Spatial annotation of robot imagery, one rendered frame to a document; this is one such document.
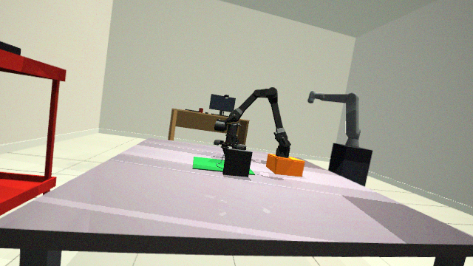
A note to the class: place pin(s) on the green circuit board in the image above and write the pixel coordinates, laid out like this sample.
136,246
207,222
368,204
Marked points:
209,164

